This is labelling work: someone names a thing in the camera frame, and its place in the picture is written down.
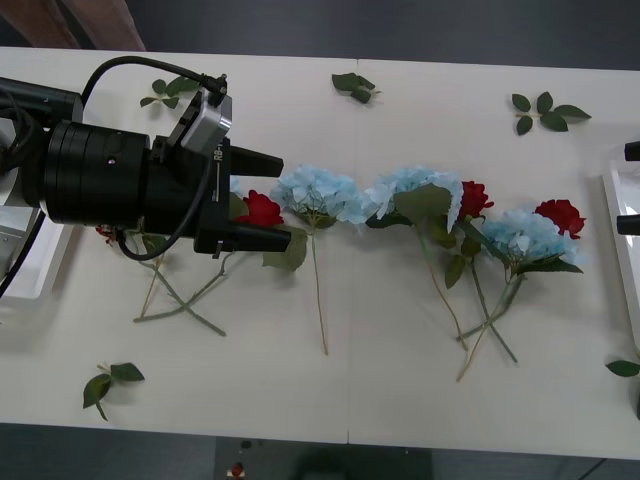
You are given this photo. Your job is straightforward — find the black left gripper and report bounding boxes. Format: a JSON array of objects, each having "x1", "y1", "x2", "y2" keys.
[{"x1": 144, "y1": 137, "x2": 292, "y2": 259}]

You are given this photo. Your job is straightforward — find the shallow white plastic box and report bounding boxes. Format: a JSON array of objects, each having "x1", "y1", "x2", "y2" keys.
[
  {"x1": 0, "y1": 117, "x2": 76, "y2": 301},
  {"x1": 602, "y1": 159, "x2": 640, "y2": 422}
]

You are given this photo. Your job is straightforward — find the loose green leaf twig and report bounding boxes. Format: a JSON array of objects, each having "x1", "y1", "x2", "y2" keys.
[
  {"x1": 510, "y1": 91, "x2": 593, "y2": 136},
  {"x1": 139, "y1": 77, "x2": 201, "y2": 110},
  {"x1": 331, "y1": 72, "x2": 382, "y2": 105},
  {"x1": 82, "y1": 360, "x2": 146, "y2": 422},
  {"x1": 605, "y1": 352, "x2": 640, "y2": 379}
]

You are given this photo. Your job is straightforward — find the reddish brown wooden board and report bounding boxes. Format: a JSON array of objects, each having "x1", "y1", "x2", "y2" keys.
[{"x1": 0, "y1": 0, "x2": 147, "y2": 52}]

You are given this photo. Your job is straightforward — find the pale grey left wrist camera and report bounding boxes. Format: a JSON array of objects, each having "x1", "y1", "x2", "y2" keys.
[{"x1": 177, "y1": 88, "x2": 235, "y2": 150}]

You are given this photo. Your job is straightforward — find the black left camera cable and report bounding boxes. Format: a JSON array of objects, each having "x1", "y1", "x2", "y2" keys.
[{"x1": 79, "y1": 55, "x2": 230, "y2": 107}]

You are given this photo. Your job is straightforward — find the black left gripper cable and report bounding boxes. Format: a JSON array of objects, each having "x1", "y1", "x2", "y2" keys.
[{"x1": 115, "y1": 157, "x2": 210, "y2": 261}]

